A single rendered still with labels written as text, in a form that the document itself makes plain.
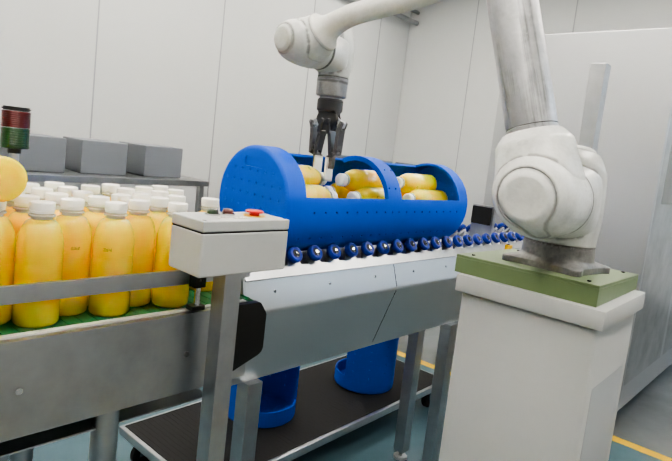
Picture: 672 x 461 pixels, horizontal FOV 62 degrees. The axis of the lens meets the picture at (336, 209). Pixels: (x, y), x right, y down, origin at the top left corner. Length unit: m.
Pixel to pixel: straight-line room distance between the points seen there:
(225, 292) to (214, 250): 0.11
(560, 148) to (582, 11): 5.58
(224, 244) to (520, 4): 0.73
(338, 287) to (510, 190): 0.67
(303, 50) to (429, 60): 5.94
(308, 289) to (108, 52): 3.64
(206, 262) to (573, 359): 0.74
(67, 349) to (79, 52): 3.85
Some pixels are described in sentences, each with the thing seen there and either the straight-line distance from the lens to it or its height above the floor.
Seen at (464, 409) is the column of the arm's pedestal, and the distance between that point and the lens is 1.38.
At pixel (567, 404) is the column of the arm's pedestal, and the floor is 0.79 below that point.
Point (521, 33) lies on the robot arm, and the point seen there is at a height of 1.51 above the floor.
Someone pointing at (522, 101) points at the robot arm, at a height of 1.38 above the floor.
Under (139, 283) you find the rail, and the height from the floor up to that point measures 0.96.
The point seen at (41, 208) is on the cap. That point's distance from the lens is 1.02.
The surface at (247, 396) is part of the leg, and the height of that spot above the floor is 0.60.
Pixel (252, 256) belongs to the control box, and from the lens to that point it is 1.05.
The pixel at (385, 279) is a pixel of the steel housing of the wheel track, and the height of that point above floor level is 0.87.
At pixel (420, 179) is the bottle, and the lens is 1.97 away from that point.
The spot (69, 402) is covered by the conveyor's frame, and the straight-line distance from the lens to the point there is 1.09.
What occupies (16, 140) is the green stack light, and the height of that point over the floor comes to 1.18.
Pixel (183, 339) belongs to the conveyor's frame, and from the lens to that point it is 1.16.
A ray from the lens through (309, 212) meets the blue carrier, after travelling 1.41.
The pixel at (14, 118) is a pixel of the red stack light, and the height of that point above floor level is 1.23.
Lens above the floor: 1.25
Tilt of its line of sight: 6 degrees down
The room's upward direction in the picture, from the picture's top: 7 degrees clockwise
